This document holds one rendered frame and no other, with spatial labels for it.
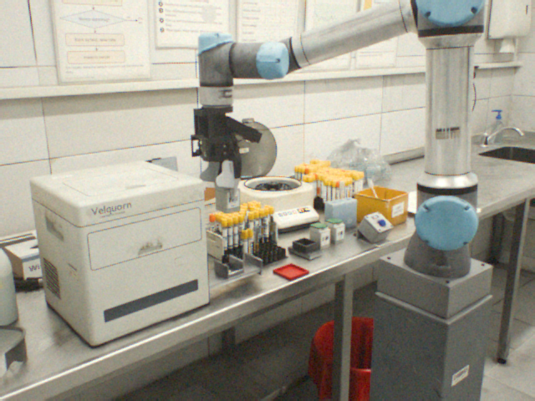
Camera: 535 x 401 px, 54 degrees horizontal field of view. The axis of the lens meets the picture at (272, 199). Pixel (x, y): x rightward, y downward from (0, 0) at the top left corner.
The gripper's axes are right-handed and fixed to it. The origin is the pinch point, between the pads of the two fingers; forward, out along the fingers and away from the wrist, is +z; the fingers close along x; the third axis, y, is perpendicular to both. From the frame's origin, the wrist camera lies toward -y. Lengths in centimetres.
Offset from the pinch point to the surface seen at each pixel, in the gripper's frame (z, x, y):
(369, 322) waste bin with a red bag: 69, -16, -75
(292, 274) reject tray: 24.4, 4.8, -16.2
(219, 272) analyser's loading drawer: 20.3, -0.7, 2.7
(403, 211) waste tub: 21, -2, -72
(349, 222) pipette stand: 22, -8, -52
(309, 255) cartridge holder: 23.2, 0.4, -26.7
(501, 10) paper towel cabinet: -50, -57, -226
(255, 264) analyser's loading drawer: 20.4, 0.8, -7.3
